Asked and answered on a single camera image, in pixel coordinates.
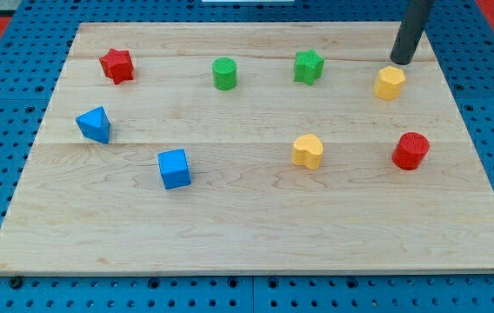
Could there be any blue cube block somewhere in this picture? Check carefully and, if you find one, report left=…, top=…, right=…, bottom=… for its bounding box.
left=157, top=149, right=191, bottom=190

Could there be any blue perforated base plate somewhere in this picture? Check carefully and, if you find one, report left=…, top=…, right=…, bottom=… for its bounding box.
left=0, top=0, right=494, bottom=312

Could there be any yellow heart block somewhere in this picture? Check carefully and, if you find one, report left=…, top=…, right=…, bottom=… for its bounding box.
left=291, top=134, right=324, bottom=170

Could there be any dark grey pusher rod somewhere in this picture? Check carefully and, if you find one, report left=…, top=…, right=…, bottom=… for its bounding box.
left=390, top=0, right=435, bottom=65

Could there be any green cylinder block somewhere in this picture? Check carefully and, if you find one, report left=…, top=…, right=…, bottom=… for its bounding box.
left=212, top=57, right=237, bottom=90

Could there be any yellow hexagon block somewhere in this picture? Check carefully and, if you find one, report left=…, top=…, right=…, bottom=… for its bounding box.
left=373, top=66, right=406, bottom=101

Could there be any blue triangle block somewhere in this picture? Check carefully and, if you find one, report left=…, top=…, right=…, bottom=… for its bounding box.
left=76, top=106, right=110, bottom=144

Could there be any red cylinder block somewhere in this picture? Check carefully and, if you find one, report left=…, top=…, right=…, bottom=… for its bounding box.
left=391, top=132, right=430, bottom=170

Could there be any green star block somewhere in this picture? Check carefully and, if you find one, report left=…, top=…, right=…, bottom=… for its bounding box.
left=294, top=50, right=325, bottom=85

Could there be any red star block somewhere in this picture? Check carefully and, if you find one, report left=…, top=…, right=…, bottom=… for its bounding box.
left=99, top=49, right=134, bottom=84

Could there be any wooden board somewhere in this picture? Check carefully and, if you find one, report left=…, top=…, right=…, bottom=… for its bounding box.
left=0, top=22, right=494, bottom=276

